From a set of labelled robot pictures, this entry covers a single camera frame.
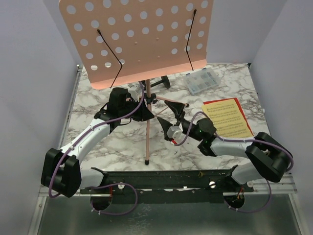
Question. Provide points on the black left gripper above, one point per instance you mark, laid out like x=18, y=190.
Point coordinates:
x=143, y=115

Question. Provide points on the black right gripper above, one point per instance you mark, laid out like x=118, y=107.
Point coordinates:
x=178, y=120

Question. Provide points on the yellow sheet music page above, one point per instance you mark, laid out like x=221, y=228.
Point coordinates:
x=227, y=117

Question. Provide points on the pink perforated music stand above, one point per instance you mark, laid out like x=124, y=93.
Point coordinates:
x=125, y=41

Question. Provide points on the red paper sheet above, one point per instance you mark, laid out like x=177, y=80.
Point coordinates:
x=242, y=110

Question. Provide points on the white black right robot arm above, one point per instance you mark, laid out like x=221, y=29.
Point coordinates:
x=267, y=158

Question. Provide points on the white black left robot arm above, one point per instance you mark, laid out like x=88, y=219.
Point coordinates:
x=62, y=170

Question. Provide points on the clear plastic compartment box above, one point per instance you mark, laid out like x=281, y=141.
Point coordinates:
x=202, y=80

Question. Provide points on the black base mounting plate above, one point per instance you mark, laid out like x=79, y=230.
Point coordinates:
x=168, y=187

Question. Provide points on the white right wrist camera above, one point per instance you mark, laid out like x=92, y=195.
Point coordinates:
x=174, y=132

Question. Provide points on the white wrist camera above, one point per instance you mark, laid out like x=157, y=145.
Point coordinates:
x=174, y=132
x=135, y=90

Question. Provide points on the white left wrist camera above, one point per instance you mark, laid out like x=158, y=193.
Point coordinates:
x=135, y=90

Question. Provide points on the aluminium frame rail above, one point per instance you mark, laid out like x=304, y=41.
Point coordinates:
x=285, y=186

